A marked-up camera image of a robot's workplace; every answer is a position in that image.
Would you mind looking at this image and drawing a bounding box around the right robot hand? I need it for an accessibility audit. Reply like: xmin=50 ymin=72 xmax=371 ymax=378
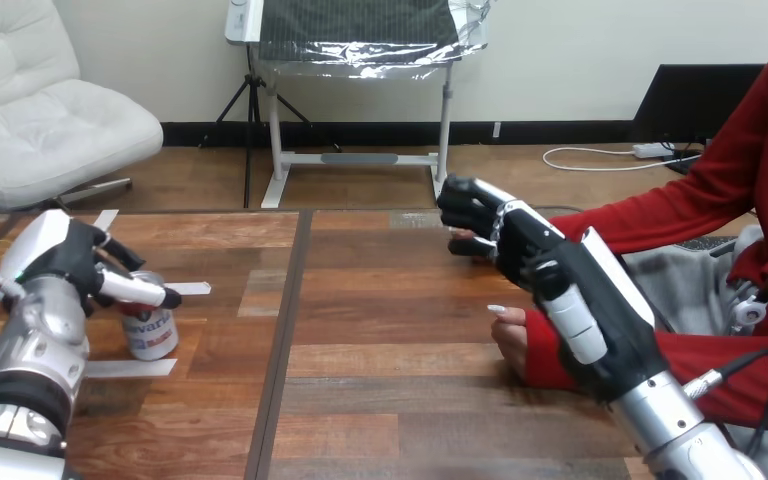
xmin=436 ymin=175 xmax=671 ymax=405

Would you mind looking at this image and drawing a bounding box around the person's hand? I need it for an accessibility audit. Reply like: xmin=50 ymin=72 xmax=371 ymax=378
xmin=487 ymin=303 xmax=534 ymax=384
xmin=448 ymin=227 xmax=499 ymax=245

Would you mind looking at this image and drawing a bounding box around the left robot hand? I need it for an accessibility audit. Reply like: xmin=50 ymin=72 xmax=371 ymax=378
xmin=0 ymin=208 xmax=184 ymax=319

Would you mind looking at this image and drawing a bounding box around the red and white drink can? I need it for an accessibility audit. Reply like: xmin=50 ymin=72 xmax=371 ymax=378
xmin=118 ymin=270 xmax=181 ymax=363

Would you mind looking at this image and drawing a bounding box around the person's forearm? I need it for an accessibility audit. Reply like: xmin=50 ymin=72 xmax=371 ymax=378
xmin=524 ymin=309 xmax=768 ymax=437
xmin=549 ymin=173 xmax=751 ymax=268

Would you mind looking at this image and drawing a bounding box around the white cushioned chair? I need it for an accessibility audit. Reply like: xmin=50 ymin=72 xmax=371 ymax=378
xmin=0 ymin=0 xmax=165 ymax=212

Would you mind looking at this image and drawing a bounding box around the white power strip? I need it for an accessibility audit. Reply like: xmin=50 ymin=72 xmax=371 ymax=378
xmin=631 ymin=141 xmax=677 ymax=161

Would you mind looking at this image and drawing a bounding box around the foil sheet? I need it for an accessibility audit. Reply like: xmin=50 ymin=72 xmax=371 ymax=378
xmin=251 ymin=0 xmax=495 ymax=82

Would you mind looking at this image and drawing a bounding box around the dark screen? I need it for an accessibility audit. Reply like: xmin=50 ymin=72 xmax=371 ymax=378
xmin=631 ymin=63 xmax=767 ymax=144

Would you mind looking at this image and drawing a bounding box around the black tripod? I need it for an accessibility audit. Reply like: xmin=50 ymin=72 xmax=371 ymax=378
xmin=198 ymin=44 xmax=343 ymax=211

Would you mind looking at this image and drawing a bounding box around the white plastic box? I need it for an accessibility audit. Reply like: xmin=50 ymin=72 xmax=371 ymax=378
xmin=224 ymin=0 xmax=267 ymax=46

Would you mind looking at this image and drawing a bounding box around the tangle of cables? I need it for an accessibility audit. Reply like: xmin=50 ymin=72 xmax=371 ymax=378
xmin=542 ymin=139 xmax=715 ymax=178

